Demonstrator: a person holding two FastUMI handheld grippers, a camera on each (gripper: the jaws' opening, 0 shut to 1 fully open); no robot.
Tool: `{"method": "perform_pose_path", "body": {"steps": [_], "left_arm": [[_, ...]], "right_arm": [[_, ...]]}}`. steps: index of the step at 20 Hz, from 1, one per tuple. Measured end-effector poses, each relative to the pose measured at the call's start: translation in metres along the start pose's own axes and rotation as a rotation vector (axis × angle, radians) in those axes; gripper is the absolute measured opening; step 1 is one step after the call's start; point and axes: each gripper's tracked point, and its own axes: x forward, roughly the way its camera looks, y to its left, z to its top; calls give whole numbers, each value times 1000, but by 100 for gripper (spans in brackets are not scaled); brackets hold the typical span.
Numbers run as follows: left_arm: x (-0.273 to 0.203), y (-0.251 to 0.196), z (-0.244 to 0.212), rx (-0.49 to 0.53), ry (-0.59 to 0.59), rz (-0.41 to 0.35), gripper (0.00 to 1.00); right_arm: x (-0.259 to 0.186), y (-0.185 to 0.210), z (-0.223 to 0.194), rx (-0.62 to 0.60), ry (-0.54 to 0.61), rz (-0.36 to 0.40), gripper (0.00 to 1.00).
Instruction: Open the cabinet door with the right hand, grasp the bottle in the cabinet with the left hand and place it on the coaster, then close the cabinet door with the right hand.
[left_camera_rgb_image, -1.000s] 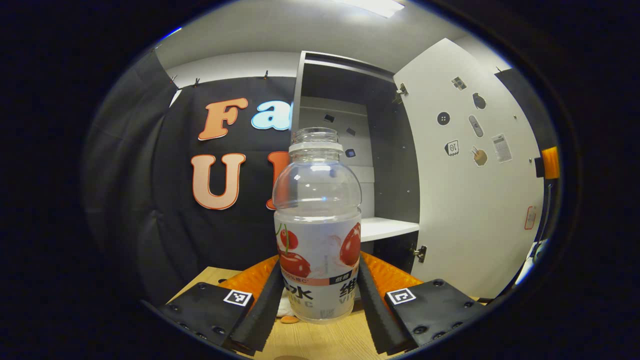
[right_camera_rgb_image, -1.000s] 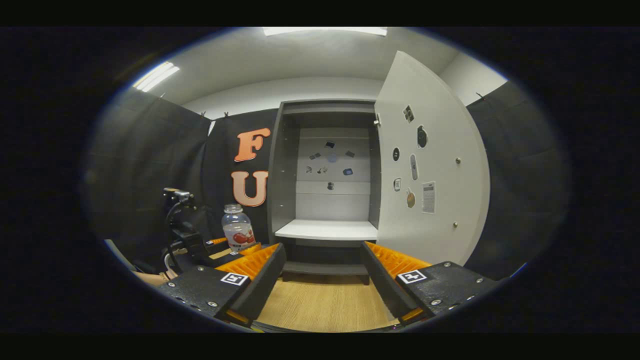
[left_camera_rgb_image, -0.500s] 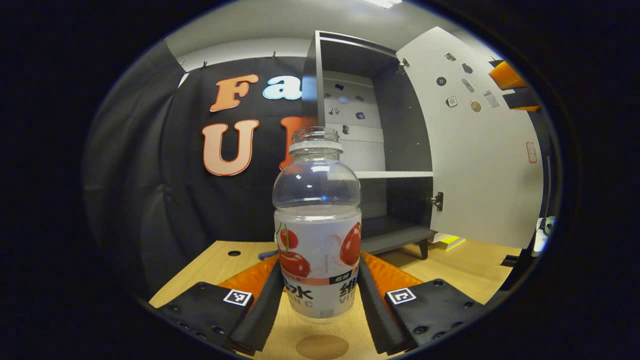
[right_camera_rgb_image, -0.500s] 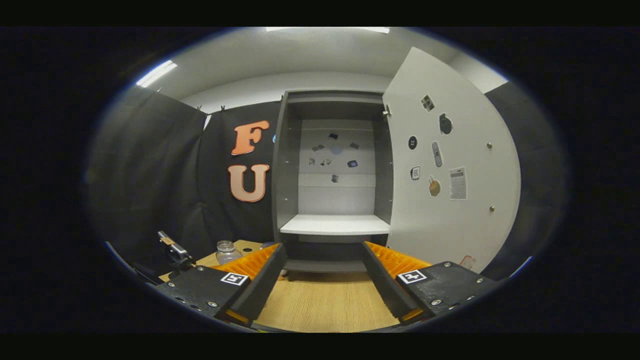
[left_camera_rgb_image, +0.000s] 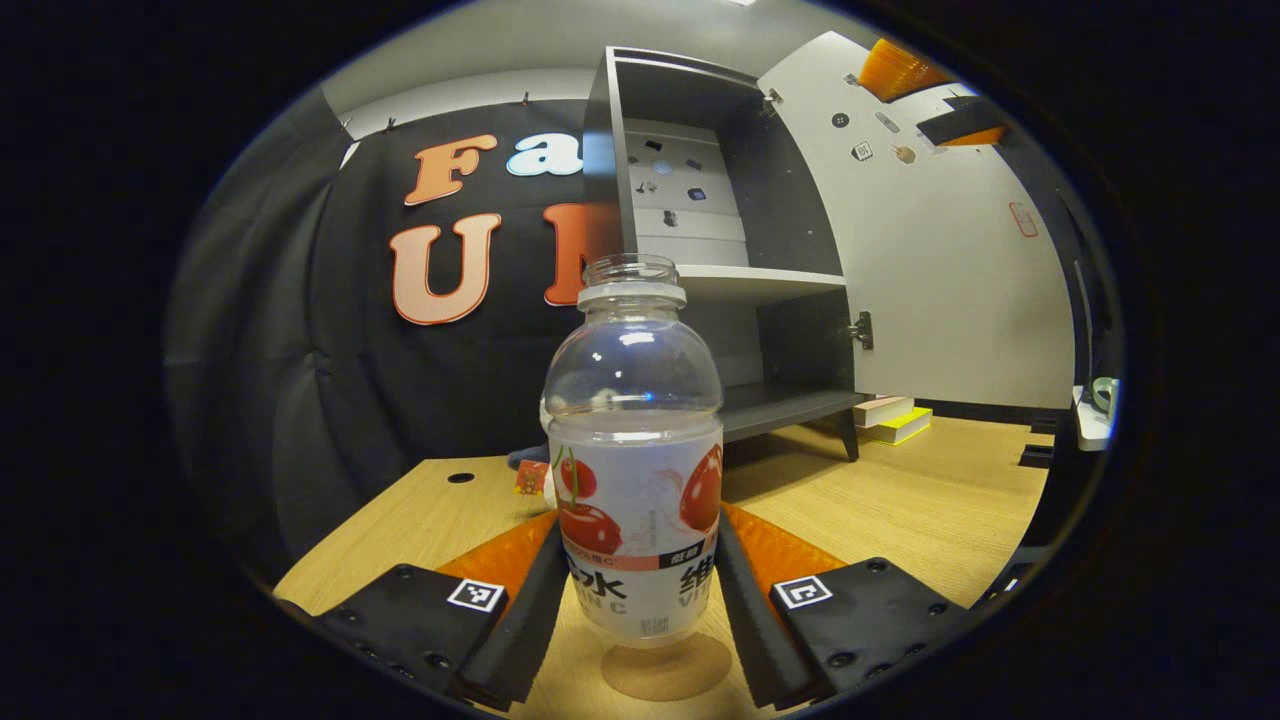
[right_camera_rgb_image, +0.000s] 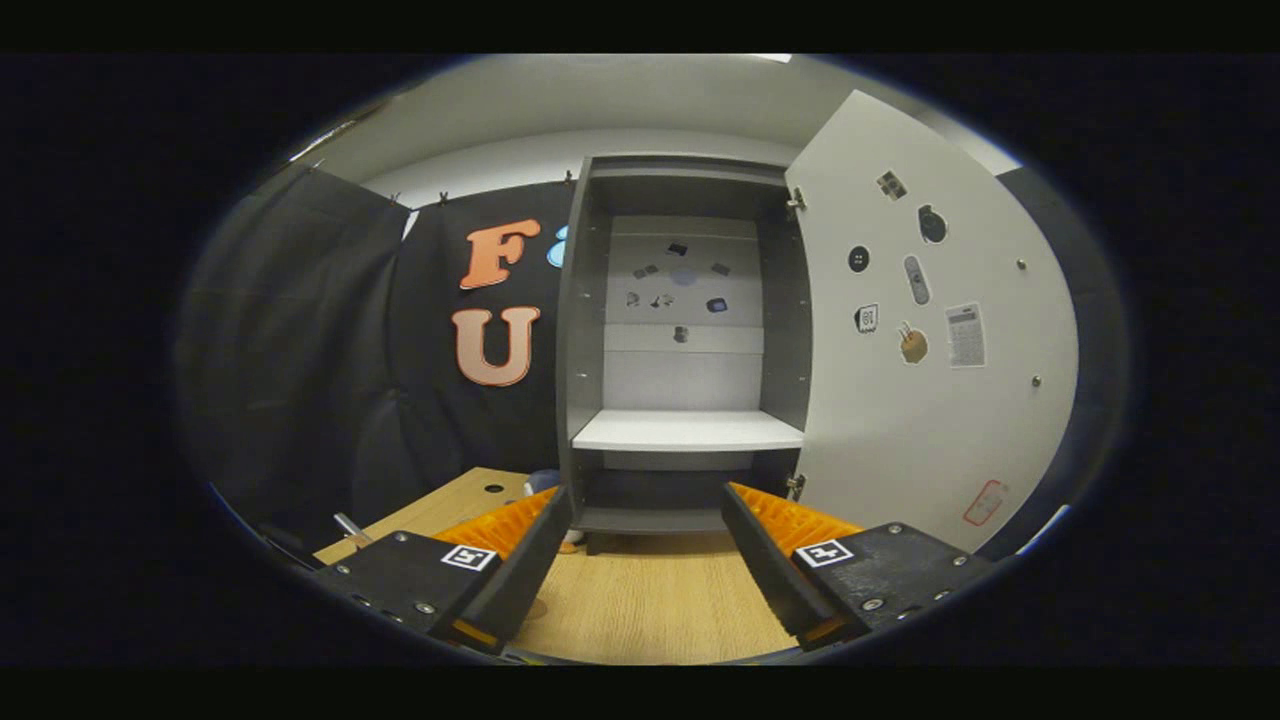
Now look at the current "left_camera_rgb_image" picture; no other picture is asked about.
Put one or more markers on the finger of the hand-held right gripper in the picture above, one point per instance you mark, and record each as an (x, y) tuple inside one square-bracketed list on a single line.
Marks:
[(965, 120), (895, 70)]

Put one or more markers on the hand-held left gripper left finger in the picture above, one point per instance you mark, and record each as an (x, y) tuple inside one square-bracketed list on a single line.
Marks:
[(535, 620)]

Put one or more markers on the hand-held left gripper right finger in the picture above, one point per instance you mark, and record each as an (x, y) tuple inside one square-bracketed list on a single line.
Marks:
[(745, 620)]

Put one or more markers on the round brown coaster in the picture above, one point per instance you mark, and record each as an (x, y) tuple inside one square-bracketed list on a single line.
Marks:
[(665, 675)]

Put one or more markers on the white cabinet door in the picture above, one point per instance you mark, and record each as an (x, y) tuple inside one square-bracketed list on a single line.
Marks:
[(950, 280)]

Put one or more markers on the grey cabinet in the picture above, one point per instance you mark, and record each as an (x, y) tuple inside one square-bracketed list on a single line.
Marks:
[(790, 200)]

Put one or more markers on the clear bottle with cherry label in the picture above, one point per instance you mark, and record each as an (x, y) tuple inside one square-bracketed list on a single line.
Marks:
[(632, 400)]

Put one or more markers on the brown cover book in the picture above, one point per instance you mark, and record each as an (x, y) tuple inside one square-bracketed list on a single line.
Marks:
[(882, 408)]

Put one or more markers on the green mug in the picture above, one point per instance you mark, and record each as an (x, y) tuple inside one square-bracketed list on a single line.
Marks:
[(1105, 395)]

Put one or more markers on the black backdrop cloth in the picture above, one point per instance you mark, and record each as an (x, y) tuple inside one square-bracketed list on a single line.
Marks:
[(300, 400)]

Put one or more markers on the white side table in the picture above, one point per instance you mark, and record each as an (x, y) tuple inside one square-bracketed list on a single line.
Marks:
[(1090, 430)]

